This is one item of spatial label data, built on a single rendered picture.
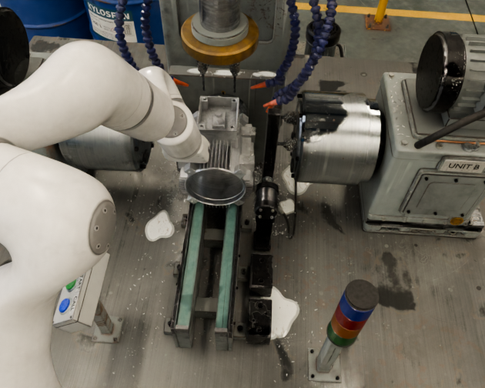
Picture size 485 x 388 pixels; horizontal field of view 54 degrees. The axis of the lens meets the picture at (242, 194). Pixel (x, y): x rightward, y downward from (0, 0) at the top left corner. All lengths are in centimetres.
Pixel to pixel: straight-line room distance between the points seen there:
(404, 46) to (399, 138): 239
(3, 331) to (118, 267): 81
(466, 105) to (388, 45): 237
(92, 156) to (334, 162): 62
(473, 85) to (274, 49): 54
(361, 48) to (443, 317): 239
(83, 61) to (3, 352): 33
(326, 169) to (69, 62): 81
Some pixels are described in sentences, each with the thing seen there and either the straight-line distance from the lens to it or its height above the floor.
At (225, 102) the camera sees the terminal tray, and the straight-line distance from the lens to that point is 127.
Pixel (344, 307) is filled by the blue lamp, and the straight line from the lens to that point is 89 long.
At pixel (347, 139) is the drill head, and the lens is 121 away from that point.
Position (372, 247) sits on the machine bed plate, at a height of 80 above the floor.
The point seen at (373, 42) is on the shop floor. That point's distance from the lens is 354.
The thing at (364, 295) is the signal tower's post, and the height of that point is 122.
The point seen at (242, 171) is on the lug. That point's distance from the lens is 116.
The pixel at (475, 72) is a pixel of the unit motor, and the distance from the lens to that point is 117.
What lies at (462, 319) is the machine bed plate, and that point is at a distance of 142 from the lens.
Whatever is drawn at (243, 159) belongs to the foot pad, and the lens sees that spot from 120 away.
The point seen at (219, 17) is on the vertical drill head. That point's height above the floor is 140.
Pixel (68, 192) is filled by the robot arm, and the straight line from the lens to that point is 49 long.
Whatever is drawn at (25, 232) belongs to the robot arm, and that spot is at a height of 160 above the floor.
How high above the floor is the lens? 199
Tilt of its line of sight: 54 degrees down
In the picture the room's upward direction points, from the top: 2 degrees clockwise
